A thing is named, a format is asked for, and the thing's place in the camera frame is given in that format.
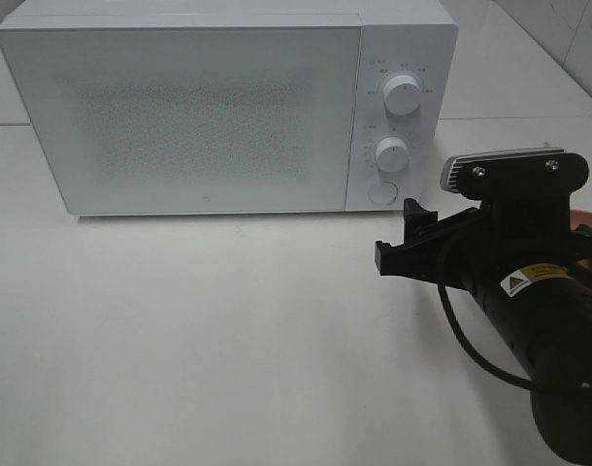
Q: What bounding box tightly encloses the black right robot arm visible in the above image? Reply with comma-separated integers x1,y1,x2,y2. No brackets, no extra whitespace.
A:
375,195,592,465

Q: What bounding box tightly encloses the pink round plate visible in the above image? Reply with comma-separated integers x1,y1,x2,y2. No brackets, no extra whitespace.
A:
571,210,592,229

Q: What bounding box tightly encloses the white microwave oven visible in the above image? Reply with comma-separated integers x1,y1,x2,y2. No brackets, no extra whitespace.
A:
0,1,458,216

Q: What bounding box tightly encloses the white microwave knob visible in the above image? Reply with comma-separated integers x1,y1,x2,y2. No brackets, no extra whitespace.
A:
375,137,410,173
382,73,422,117

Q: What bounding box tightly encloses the lower white microwave knob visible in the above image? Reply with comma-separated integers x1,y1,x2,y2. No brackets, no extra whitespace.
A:
375,137,410,173

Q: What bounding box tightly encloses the white microwave door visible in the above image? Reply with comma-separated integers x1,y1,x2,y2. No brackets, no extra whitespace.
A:
0,28,360,216

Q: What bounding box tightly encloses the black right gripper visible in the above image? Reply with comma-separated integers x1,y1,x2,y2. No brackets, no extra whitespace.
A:
375,196,592,290

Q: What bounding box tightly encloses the round white door button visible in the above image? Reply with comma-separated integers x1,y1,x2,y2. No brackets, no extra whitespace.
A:
368,182,398,206

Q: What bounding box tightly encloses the upper white microwave knob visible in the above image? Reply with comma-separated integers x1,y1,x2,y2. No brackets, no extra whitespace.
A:
382,73,422,117

